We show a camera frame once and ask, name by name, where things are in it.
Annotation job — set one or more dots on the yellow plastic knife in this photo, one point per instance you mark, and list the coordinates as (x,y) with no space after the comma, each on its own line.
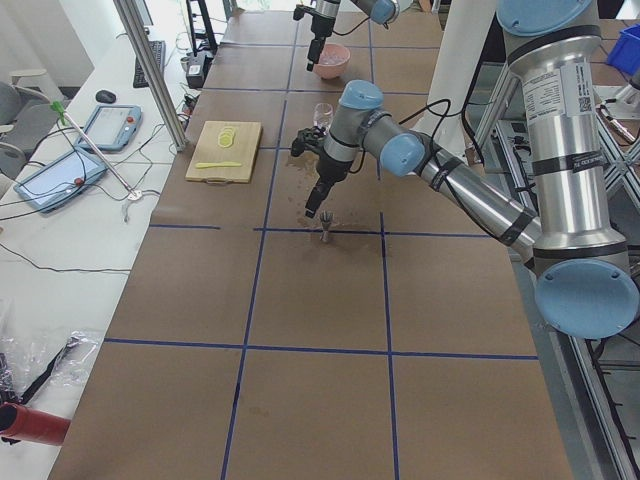
(223,164)

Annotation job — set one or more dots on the black computer mouse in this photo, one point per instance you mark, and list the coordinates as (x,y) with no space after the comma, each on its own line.
(105,96)

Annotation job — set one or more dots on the clear plastic bag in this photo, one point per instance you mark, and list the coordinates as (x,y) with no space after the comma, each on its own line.
(56,358)

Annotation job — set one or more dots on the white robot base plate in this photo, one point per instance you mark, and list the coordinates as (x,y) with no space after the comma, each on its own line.
(471,35)

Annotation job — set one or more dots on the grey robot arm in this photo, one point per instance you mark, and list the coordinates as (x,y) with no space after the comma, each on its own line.
(554,215)
(324,14)

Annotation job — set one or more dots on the pink bowl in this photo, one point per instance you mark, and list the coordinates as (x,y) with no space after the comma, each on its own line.
(329,73)

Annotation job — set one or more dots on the bamboo cutting board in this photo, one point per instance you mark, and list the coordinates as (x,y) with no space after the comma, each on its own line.
(244,150)

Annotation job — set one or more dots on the aluminium frame post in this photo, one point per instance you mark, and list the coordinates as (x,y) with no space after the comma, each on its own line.
(134,28)

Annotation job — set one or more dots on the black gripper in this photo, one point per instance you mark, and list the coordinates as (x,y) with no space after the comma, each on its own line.
(318,30)
(332,169)

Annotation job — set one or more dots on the blue teach pendant near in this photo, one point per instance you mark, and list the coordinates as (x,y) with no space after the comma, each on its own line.
(60,181)

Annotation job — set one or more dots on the metal rod green tip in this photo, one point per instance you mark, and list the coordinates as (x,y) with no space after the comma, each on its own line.
(133,193)

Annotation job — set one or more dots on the blue teach pendant far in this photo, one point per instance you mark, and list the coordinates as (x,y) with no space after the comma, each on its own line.
(111,127)

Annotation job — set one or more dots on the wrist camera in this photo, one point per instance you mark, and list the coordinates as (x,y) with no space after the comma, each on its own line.
(301,10)
(308,139)

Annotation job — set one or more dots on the grey office chair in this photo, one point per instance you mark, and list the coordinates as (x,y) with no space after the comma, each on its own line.
(26,118)

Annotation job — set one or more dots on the blue teach pendant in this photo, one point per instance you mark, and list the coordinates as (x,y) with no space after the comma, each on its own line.
(60,181)
(111,127)

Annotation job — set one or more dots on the pile of ice cubes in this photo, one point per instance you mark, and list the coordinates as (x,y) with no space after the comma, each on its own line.
(333,57)

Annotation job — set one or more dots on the blue storage bin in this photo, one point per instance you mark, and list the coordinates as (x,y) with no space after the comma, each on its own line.
(625,55)

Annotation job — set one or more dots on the red thermos bottle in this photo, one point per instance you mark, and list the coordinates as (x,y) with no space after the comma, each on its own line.
(20,423)

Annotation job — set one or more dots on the steel double jigger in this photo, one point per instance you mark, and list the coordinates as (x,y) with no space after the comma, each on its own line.
(326,219)

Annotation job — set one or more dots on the clear wine glass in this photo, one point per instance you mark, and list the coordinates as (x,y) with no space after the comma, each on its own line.
(323,115)

